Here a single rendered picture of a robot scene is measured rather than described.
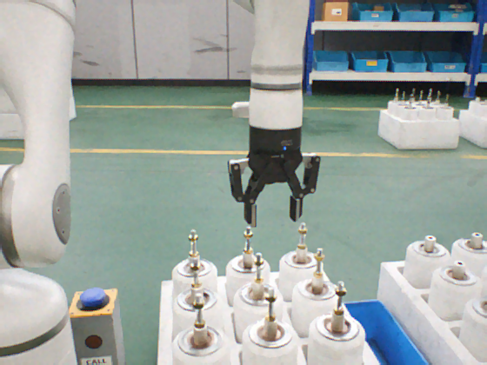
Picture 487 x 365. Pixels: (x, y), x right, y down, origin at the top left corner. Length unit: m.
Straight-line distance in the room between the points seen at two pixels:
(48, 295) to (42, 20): 0.26
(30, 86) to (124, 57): 5.73
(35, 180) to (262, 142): 0.32
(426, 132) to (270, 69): 2.49
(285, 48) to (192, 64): 5.38
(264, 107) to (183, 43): 5.38
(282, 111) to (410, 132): 2.42
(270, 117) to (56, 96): 0.28
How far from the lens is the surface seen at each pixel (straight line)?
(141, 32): 6.08
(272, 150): 0.61
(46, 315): 0.45
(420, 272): 1.10
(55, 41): 0.47
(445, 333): 0.98
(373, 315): 1.16
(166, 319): 0.95
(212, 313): 0.85
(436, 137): 3.07
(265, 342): 0.77
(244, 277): 0.95
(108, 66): 6.24
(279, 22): 0.58
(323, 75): 5.15
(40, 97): 0.43
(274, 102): 0.59
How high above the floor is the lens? 0.74
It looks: 19 degrees down
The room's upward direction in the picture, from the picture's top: straight up
